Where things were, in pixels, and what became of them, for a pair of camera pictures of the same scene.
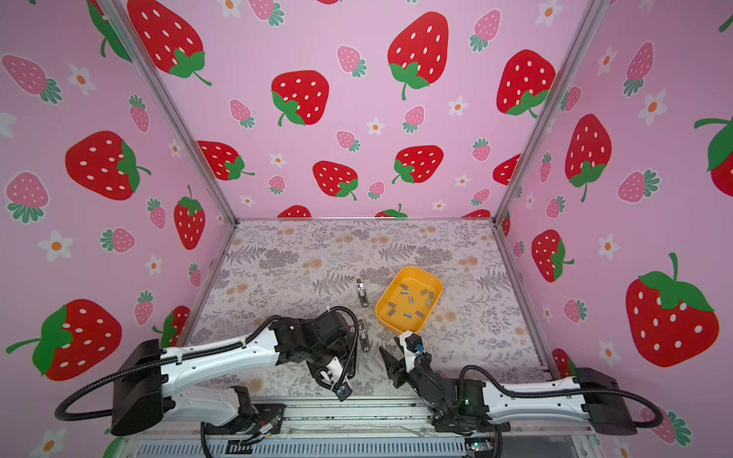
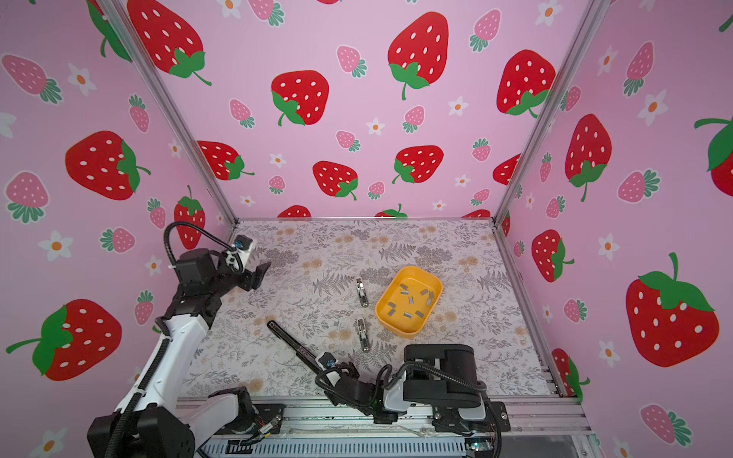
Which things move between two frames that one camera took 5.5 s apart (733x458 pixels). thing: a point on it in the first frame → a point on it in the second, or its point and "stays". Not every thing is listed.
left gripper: x=322 y=370 → x=248 y=283
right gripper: x=395 y=365 → x=329 y=391
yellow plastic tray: x=408 y=300 stays
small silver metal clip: x=362 y=293 stays
